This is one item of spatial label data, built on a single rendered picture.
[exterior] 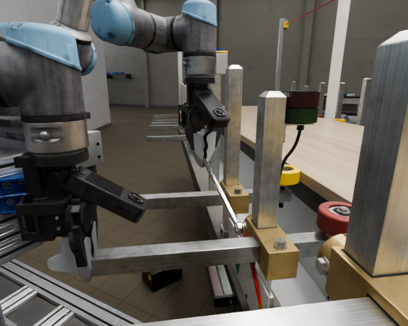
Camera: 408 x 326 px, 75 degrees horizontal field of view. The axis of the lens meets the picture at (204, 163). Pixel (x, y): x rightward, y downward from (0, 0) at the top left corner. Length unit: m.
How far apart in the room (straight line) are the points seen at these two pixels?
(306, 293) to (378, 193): 0.57
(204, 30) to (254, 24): 12.82
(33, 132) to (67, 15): 0.57
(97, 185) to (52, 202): 0.06
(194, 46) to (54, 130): 0.36
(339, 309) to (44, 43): 0.38
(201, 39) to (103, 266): 0.47
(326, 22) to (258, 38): 2.71
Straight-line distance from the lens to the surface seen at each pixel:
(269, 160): 0.45
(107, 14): 0.57
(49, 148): 0.38
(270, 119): 0.44
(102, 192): 0.39
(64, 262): 0.46
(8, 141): 0.89
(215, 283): 0.63
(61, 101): 0.37
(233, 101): 0.67
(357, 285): 0.26
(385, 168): 0.23
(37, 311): 1.45
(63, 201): 0.40
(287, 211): 0.90
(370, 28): 12.72
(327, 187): 0.64
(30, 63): 0.37
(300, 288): 0.78
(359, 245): 0.26
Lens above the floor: 1.11
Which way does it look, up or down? 16 degrees down
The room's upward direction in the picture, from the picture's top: straight up
